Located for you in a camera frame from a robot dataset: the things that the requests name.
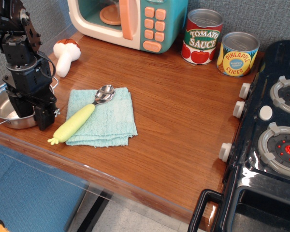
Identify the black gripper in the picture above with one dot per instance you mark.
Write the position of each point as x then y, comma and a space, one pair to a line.
29, 91

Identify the stainless steel pot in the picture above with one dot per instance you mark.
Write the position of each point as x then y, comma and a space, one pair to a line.
8, 116

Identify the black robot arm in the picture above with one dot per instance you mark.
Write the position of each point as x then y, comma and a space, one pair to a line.
19, 41

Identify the plush mushroom toy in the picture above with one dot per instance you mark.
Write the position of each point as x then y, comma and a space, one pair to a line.
66, 51

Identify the light blue folded cloth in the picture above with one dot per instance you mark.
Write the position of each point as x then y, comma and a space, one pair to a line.
111, 124

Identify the teal toy microwave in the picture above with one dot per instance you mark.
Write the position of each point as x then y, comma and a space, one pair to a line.
146, 25

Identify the tomato sauce can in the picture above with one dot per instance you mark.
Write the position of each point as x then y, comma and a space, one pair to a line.
203, 29

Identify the pineapple slices can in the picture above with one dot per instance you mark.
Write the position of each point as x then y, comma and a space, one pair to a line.
237, 53

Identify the black toy stove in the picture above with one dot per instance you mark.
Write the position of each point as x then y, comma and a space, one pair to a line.
256, 193

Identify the spoon with yellow-green handle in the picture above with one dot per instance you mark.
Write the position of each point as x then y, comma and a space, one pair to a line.
77, 120

